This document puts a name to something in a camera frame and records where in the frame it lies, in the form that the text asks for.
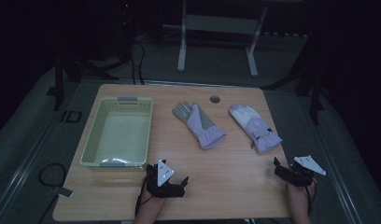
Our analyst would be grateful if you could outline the right hand-held gripper cable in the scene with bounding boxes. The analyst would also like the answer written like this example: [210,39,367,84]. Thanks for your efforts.
[304,178,318,217]

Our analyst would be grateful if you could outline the person's left hand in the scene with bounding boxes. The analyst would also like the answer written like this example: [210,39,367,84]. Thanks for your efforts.
[138,186,168,209]

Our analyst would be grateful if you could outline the lilac glove with grey palm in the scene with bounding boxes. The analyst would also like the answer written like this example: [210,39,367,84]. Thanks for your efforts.
[172,101,227,150]

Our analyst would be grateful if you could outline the black cable loop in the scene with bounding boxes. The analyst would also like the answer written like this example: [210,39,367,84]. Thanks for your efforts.
[37,162,68,189]

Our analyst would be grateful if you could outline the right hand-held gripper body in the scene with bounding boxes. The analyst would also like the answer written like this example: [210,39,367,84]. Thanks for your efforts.
[286,155,327,188]

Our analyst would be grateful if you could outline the left hand-held gripper cable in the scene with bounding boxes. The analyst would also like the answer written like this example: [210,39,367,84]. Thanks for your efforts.
[134,175,155,218]

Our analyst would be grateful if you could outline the lilac and white glove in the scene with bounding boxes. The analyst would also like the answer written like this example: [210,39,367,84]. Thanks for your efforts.
[229,104,283,154]

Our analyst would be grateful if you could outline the white metal stand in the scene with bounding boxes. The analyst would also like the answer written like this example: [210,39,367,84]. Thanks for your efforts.
[176,0,269,78]

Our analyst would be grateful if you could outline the black metal stand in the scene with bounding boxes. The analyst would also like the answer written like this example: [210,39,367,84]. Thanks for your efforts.
[261,46,326,126]

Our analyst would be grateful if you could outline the hand-held gripper cable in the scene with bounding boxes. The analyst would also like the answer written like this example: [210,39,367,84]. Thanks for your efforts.
[134,175,155,218]
[304,178,318,217]

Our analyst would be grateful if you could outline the black hanging cables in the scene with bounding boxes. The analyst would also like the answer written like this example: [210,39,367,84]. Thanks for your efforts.
[128,38,147,86]

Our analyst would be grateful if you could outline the pale yellow plastic basket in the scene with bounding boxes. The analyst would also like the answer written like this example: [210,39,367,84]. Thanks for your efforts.
[78,96,154,171]

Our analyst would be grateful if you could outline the black rectangular floor bracket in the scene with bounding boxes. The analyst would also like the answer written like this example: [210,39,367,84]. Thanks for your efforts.
[60,109,83,124]

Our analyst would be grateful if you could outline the black tripod stand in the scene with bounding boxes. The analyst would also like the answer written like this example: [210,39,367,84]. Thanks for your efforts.
[46,50,120,112]

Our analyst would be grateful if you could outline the person's right hand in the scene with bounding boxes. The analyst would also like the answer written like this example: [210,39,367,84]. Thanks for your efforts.
[285,177,318,203]

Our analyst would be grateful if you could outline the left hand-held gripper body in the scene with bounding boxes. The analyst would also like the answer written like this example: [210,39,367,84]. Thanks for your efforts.
[145,160,187,199]

